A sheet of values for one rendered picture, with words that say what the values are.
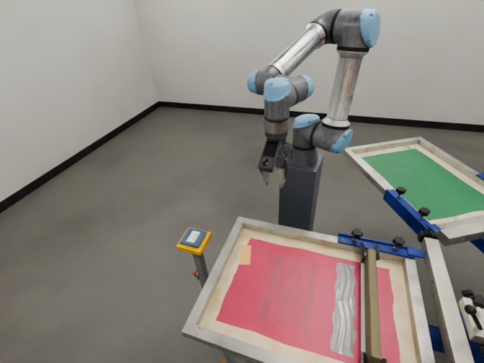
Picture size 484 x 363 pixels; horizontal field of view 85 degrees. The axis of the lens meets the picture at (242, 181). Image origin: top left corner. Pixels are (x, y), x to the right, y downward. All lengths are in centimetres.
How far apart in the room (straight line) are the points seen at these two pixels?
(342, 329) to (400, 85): 398
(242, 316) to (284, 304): 16
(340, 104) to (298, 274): 71
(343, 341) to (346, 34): 106
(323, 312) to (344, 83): 87
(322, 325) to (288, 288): 17
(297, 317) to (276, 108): 74
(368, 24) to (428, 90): 370
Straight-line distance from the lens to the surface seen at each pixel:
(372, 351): 99
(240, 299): 112
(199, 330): 106
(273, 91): 76
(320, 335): 108
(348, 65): 114
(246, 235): 131
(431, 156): 213
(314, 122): 124
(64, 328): 256
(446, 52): 465
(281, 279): 117
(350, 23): 113
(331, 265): 124
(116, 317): 241
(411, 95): 474
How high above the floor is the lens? 194
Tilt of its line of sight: 37 degrees down
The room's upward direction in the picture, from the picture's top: 4 degrees counter-clockwise
